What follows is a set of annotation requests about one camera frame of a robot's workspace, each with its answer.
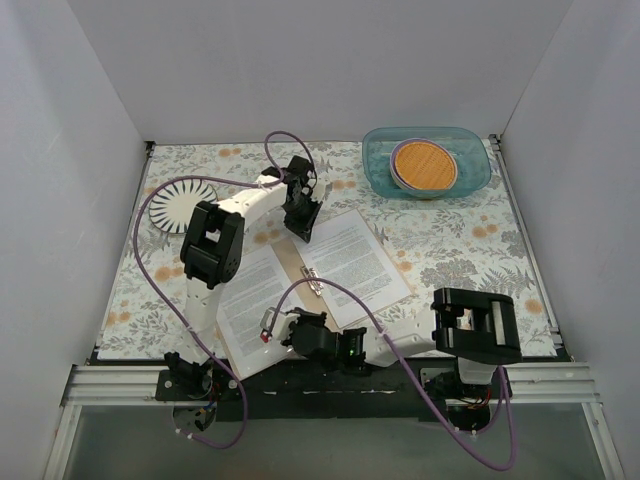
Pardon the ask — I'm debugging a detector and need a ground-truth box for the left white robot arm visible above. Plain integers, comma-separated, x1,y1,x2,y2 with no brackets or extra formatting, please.
164,156,327,400

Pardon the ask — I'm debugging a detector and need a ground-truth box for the metal folder clip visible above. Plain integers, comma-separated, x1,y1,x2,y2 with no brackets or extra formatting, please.
301,265,324,297

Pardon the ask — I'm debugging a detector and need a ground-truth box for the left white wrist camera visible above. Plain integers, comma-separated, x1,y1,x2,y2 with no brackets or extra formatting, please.
311,180,332,203

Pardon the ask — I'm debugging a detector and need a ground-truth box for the floral table mat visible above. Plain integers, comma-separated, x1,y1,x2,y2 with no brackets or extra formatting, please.
96,140,559,361

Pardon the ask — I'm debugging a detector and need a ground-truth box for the printed paper sheet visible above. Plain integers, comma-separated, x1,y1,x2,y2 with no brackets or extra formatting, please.
217,245,292,380
294,210,411,312

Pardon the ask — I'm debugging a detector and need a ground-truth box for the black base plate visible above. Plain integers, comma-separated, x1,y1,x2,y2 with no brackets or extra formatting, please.
89,349,516,424

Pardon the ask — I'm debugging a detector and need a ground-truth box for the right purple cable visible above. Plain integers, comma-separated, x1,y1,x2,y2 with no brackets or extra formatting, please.
267,277,516,472

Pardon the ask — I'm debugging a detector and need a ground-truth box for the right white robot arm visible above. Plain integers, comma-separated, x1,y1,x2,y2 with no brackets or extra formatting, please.
279,287,522,398

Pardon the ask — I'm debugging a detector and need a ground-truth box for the orange woven round plate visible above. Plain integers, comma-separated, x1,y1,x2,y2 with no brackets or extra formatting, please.
389,138,458,193

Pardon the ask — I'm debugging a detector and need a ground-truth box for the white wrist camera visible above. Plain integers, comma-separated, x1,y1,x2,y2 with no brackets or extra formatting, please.
259,307,299,343
311,180,332,203

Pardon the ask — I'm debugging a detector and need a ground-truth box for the blue striped white plate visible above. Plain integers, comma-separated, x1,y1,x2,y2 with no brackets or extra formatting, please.
149,179,218,234

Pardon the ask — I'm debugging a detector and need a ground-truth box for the aluminium frame rail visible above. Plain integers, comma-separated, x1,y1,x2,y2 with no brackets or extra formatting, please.
61,365,164,406

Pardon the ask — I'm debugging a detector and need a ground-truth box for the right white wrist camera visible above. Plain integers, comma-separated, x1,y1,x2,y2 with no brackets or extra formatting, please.
259,307,299,343

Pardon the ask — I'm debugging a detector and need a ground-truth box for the teal plastic container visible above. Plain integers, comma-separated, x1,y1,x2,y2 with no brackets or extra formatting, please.
362,127,491,200

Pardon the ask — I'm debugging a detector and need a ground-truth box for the brown cardboard folder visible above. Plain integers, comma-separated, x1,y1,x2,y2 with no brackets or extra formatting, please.
214,207,417,381

